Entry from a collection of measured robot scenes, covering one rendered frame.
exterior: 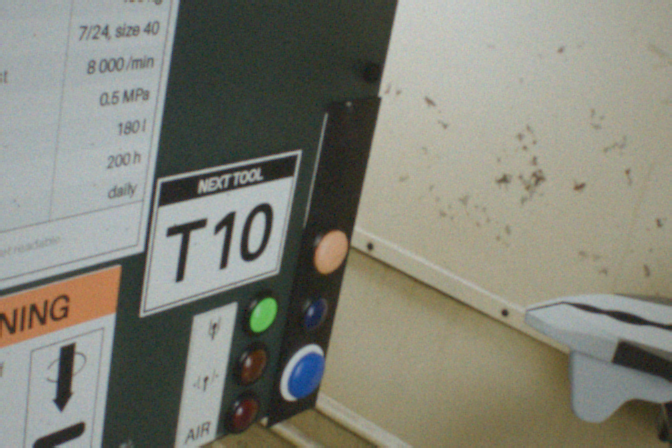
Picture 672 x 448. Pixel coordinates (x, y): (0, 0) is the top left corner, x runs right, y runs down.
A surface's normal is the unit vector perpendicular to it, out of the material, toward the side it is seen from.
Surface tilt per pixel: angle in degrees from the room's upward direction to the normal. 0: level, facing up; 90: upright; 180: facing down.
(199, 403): 90
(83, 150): 90
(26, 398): 90
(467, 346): 90
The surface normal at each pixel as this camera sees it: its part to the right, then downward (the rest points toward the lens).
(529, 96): -0.62, 0.18
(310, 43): 0.76, 0.38
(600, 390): -0.21, 0.33
